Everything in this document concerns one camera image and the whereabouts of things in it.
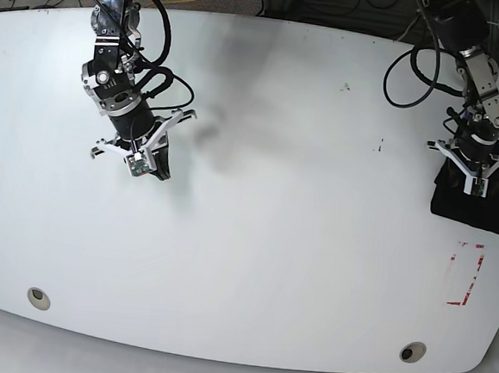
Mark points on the left table grommet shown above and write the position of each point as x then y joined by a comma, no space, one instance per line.
39,299

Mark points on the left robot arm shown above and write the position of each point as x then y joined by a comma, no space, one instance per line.
459,28

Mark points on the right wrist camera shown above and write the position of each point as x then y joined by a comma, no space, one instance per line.
138,164

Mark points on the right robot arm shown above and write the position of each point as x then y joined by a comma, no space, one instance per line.
121,82

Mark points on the table grommet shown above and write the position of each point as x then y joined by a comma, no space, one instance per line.
39,299
413,352

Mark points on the right table grommet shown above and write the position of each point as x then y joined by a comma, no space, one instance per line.
413,352

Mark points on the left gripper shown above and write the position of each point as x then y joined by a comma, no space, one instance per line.
466,156

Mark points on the red tape rectangle marking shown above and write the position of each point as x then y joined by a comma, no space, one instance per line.
463,269

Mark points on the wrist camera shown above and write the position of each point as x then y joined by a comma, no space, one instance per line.
476,186
138,164

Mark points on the black t-shirt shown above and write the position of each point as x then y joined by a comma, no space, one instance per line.
450,201

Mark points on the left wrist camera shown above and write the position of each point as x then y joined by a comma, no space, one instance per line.
476,186

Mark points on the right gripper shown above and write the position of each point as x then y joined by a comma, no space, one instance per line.
153,143

